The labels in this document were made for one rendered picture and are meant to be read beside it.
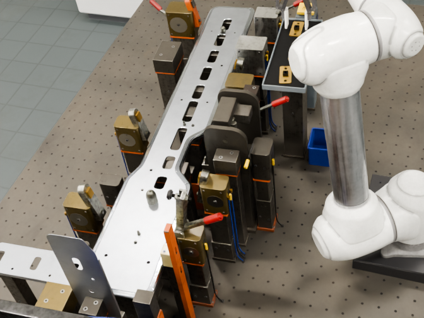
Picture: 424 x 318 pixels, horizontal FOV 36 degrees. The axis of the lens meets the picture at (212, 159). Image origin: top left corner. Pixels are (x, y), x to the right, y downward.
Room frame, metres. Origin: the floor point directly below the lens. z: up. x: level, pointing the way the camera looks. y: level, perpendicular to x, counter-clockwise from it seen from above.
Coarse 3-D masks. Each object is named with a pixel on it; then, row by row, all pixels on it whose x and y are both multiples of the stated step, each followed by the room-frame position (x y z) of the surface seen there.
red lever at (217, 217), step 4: (208, 216) 1.10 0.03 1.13; (212, 216) 1.09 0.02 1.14; (216, 216) 1.08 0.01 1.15; (220, 216) 1.08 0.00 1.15; (196, 220) 1.11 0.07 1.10; (200, 220) 1.10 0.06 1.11; (204, 220) 1.09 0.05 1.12; (208, 220) 1.09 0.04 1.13; (212, 220) 1.08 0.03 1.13; (216, 220) 1.07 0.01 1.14; (220, 220) 1.07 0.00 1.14; (188, 224) 1.12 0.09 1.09; (192, 224) 1.11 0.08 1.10; (196, 224) 1.10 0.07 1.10; (200, 224) 1.10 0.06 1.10; (204, 224) 1.09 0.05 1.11; (184, 228) 1.11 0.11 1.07; (188, 228) 1.11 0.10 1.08
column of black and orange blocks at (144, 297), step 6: (138, 294) 0.84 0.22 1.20; (144, 294) 0.84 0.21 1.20; (150, 294) 0.84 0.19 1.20; (132, 300) 0.83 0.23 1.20; (138, 300) 0.83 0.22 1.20; (144, 300) 0.82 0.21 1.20; (150, 300) 0.82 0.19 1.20; (156, 300) 0.84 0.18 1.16; (138, 306) 0.82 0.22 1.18; (144, 306) 0.82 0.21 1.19; (150, 306) 0.81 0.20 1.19; (156, 306) 0.84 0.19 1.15; (138, 312) 0.83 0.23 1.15; (144, 312) 0.82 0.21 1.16; (150, 312) 0.81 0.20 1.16; (156, 312) 0.83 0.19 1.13; (162, 312) 0.84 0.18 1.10
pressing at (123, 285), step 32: (192, 64) 1.93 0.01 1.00; (224, 64) 1.90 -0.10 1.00; (160, 128) 1.61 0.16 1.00; (192, 128) 1.59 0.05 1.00; (160, 160) 1.46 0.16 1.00; (128, 192) 1.35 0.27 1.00; (160, 192) 1.33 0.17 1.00; (128, 224) 1.22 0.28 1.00; (160, 224) 1.20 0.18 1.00; (128, 256) 1.11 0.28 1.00; (160, 256) 1.09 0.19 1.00; (128, 288) 1.00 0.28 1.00
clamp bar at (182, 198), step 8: (168, 192) 1.13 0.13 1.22; (176, 192) 1.13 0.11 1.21; (184, 192) 1.12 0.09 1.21; (176, 200) 1.11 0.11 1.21; (184, 200) 1.11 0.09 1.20; (176, 208) 1.11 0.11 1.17; (184, 208) 1.11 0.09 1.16; (176, 216) 1.11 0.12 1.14; (184, 216) 1.11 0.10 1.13; (176, 224) 1.11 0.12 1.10; (184, 224) 1.12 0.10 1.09
